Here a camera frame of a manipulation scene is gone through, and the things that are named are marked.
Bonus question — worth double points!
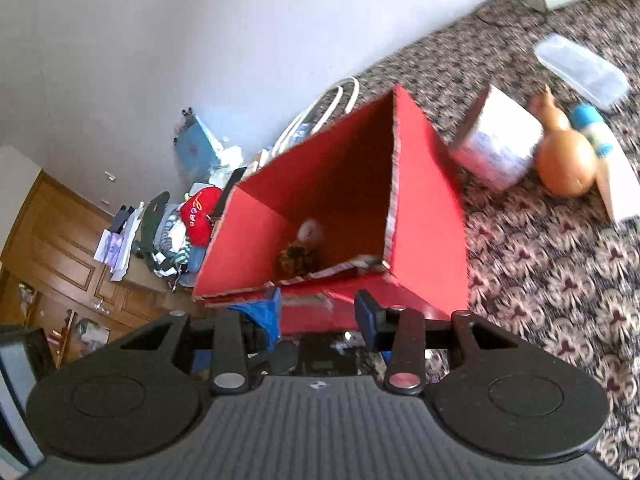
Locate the orange gourd toy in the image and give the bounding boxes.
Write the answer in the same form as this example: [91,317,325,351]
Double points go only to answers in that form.
[527,85,598,198]

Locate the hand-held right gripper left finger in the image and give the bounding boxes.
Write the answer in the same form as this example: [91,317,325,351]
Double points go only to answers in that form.
[120,287,282,395]

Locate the small objects inside box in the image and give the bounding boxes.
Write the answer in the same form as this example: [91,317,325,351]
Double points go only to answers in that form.
[277,242,321,278]

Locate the floral patterned blanket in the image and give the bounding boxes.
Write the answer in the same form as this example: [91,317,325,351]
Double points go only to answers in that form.
[350,0,640,480]

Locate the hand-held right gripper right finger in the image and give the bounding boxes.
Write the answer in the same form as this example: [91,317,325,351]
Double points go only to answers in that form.
[354,290,522,395]

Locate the white plastic bag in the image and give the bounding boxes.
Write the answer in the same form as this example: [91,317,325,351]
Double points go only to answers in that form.
[210,145,247,186]

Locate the red cap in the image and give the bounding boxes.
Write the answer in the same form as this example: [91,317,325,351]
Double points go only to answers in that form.
[179,187,223,248]

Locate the purple and white bag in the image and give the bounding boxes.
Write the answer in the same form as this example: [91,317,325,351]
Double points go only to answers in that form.
[94,227,133,281]

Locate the clear plastic container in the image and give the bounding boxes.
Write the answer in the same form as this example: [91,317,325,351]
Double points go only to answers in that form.
[534,34,630,111]

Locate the small white round object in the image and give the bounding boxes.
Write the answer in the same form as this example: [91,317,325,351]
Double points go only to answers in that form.
[297,217,326,251]

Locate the wooden cabinet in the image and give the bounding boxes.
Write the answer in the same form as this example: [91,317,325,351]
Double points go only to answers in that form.
[0,170,211,371]

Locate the red cardboard box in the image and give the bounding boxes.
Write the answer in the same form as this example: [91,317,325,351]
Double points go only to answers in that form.
[192,85,471,336]

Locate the blue capped white bottle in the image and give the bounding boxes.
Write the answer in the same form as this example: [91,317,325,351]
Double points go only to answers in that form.
[597,130,640,221]

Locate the pile of clothes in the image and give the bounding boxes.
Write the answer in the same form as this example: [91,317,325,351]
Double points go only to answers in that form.
[132,190,206,291]

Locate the blue and white bottle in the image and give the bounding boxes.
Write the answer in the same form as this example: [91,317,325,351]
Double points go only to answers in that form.
[570,104,616,156]

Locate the light blue box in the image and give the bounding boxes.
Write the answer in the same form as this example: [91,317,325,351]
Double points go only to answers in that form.
[172,110,226,173]

